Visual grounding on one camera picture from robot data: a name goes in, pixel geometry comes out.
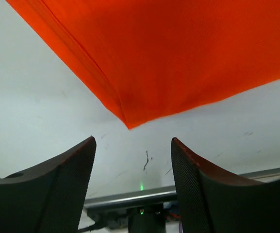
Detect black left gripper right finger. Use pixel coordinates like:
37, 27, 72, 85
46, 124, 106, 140
171, 138, 280, 233

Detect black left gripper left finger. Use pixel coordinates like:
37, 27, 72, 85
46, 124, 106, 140
0, 136, 97, 233

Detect orange shorts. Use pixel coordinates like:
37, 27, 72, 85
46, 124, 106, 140
9, 0, 280, 129

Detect aluminium table edge rail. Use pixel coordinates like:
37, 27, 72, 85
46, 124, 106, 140
83, 167, 280, 212

